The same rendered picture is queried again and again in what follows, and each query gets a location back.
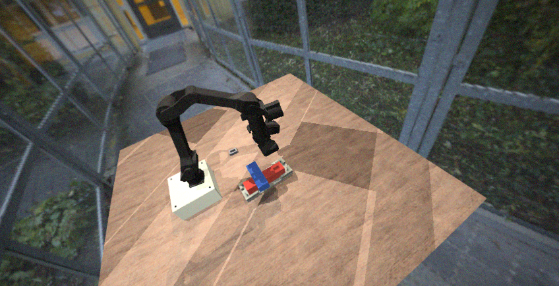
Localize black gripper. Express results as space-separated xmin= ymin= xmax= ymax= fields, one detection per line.
xmin=247 ymin=123 xmax=279 ymax=156

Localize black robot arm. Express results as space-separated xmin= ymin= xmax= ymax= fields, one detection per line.
xmin=156 ymin=86 xmax=283 ymax=188

